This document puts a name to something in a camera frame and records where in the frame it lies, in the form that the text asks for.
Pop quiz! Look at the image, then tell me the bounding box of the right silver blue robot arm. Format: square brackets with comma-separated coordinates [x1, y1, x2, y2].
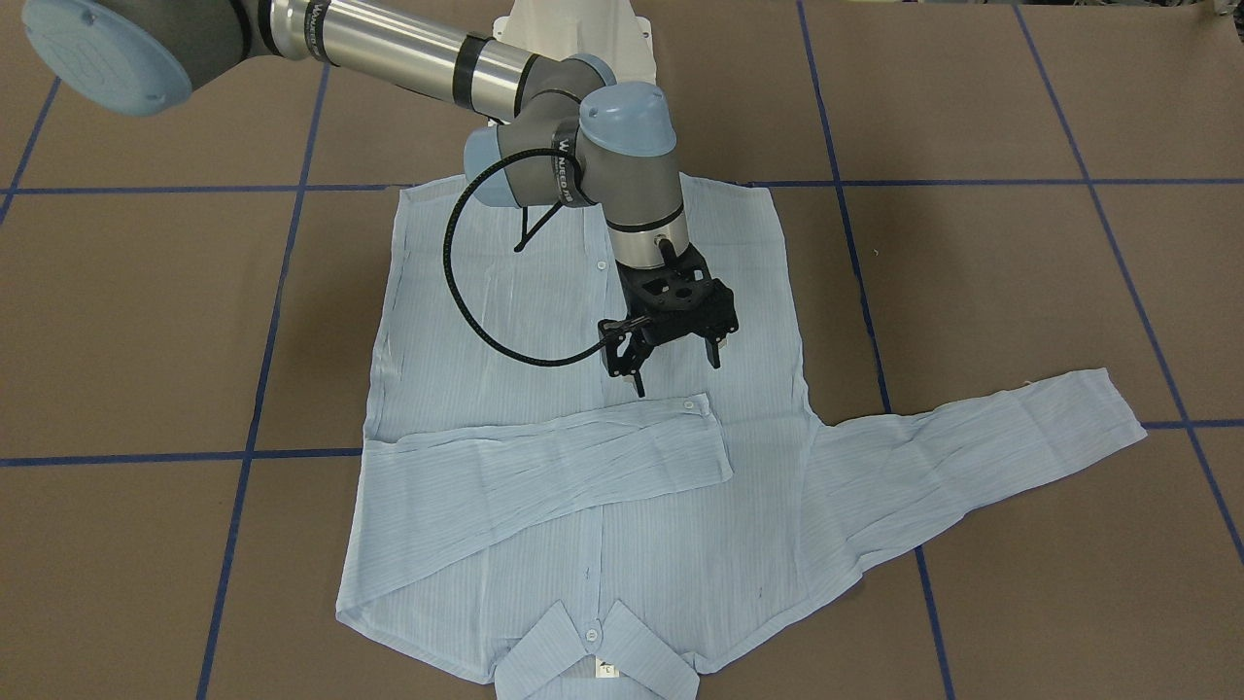
[21, 1, 739, 393]

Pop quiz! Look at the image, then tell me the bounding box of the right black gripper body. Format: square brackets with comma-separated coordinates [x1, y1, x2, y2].
[617, 242, 739, 349]

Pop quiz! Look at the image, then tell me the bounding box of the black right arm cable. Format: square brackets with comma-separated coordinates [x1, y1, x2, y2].
[443, 145, 642, 368]

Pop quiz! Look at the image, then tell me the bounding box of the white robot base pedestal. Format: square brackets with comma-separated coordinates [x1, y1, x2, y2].
[491, 1, 657, 85]

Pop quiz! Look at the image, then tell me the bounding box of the light blue button-up shirt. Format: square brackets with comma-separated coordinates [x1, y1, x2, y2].
[336, 177, 1146, 699]

